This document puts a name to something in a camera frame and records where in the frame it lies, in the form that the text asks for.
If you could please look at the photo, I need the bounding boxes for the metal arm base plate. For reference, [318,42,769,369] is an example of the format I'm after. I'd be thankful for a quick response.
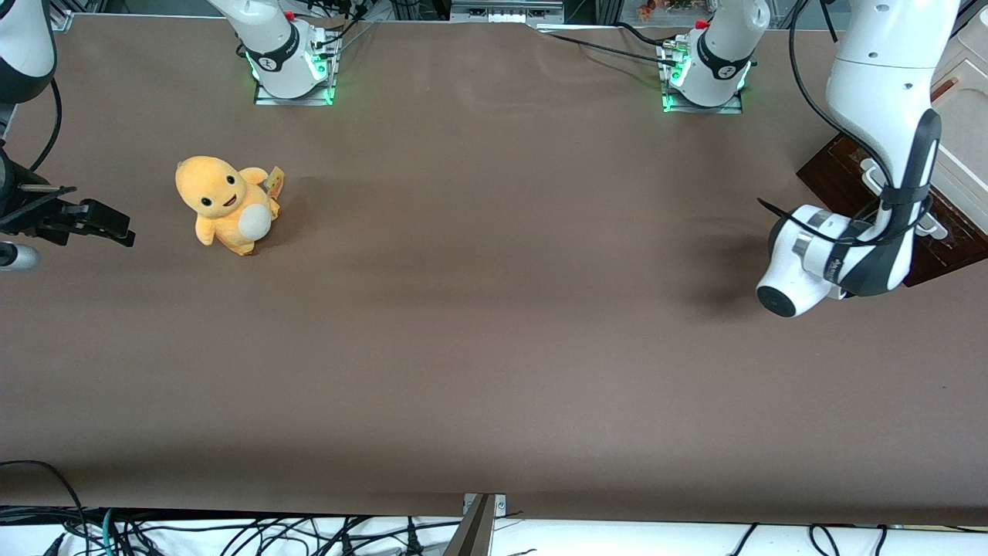
[253,31,338,107]
[660,39,746,115]

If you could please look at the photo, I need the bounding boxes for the black cables at arm base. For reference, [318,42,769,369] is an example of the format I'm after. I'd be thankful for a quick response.
[307,0,379,59]

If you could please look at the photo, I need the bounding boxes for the metal mount bracket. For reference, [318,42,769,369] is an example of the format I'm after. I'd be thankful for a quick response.
[444,493,508,556]

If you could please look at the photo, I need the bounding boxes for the white power strip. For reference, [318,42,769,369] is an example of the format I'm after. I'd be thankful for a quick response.
[450,0,566,25]

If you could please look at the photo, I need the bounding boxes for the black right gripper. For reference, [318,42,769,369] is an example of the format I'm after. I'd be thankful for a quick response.
[0,147,136,248]

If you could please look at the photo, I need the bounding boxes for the long straight black cable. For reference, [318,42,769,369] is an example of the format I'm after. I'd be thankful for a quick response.
[536,29,680,66]

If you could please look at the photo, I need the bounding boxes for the brown drawer with white handle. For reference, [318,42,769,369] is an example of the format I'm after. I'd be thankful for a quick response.
[797,131,988,288]

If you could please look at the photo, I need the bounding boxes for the tangled black cable bundle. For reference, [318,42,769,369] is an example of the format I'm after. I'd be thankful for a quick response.
[42,510,464,556]

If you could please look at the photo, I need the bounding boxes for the orange plush toy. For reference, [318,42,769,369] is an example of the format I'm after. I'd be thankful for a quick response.
[174,156,285,257]

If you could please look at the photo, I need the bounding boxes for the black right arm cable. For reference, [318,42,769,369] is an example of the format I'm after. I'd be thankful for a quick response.
[27,77,63,175]

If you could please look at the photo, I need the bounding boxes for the white sheet under cables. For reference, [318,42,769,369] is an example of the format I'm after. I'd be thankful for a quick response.
[0,514,988,556]

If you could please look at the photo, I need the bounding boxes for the short curved black cable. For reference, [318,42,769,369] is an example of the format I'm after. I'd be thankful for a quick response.
[614,22,680,49]

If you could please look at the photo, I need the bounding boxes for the black looping cable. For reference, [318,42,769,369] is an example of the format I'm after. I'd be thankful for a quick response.
[0,460,87,556]

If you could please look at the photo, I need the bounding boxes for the brown table cover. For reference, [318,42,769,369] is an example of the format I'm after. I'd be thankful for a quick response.
[0,14,988,527]

